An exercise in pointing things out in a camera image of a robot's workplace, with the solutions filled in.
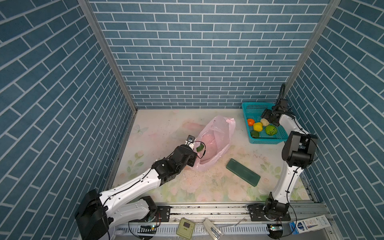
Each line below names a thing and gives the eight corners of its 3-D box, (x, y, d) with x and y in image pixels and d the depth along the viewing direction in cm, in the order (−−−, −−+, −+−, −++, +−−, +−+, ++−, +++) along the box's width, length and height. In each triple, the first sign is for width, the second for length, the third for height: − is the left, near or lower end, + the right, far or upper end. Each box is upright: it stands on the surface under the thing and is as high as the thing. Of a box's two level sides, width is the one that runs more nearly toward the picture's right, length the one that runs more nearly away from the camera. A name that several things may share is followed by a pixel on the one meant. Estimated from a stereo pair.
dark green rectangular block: (225, 167, 92) (225, 166, 90) (230, 159, 96) (230, 157, 94) (255, 187, 85) (256, 186, 83) (259, 177, 88) (261, 176, 86)
